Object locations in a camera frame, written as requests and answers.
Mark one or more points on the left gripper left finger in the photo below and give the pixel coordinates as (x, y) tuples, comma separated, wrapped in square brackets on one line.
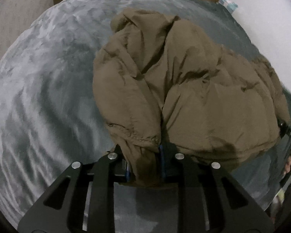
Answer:
[(78, 189)]

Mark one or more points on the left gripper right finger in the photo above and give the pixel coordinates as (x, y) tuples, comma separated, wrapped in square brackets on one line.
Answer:
[(209, 198)]

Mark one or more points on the brown puffer jacket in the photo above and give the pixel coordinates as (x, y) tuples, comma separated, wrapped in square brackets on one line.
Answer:
[(161, 79)]

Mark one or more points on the grey plush bed blanket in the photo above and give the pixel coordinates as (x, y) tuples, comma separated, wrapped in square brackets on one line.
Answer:
[(48, 116)]

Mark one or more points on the checked pastel pillow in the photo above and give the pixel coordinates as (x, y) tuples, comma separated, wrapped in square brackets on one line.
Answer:
[(229, 5)]

